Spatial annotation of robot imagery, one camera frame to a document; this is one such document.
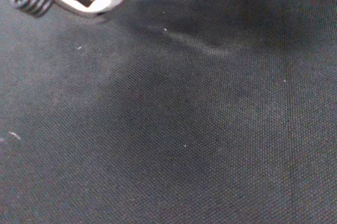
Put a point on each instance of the black cloth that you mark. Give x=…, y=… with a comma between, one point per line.
x=168, y=129

